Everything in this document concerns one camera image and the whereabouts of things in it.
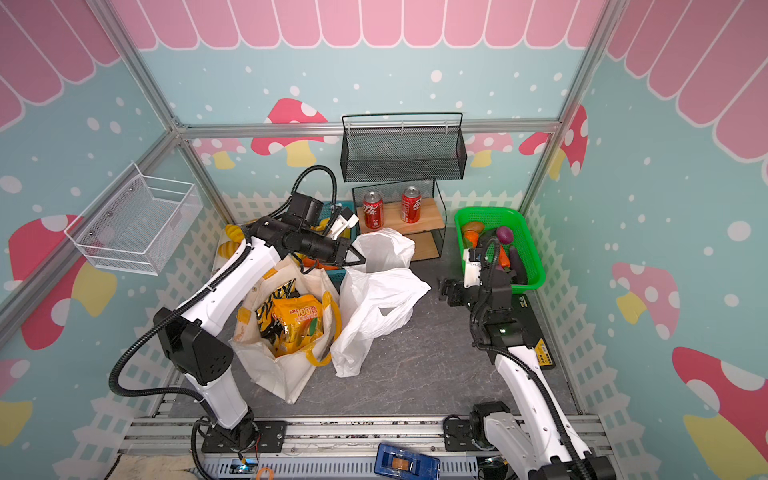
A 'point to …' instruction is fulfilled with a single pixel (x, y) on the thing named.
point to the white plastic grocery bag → (376, 296)
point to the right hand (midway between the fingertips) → (451, 272)
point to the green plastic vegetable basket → (500, 217)
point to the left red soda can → (373, 204)
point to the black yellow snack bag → (272, 329)
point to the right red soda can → (411, 205)
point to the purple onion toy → (505, 235)
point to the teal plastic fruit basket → (337, 276)
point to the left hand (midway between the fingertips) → (361, 266)
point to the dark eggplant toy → (517, 265)
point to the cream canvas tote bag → (268, 367)
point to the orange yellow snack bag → (301, 319)
